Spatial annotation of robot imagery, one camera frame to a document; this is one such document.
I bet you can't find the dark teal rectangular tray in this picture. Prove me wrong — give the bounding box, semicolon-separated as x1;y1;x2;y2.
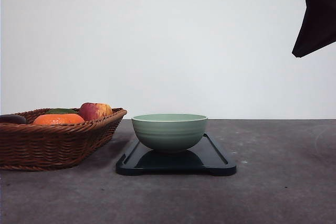
116;133;237;176

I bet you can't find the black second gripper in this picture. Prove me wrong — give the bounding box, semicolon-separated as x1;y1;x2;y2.
292;0;336;58

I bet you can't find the brown wicker basket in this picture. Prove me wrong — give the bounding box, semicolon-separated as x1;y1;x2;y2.
0;108;127;171

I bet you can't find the green avocado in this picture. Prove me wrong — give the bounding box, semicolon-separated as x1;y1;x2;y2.
46;108;77;114

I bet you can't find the red yellow apple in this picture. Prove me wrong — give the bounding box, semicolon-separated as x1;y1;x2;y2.
80;102;113;121

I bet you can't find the light green ceramic bowl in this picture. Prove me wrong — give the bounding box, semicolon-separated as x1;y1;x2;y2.
131;113;208;152

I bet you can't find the dark red apple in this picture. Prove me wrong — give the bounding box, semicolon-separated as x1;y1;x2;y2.
0;114;26;124

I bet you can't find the orange fruit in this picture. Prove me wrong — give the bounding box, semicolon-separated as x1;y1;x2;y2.
33;114;85;124

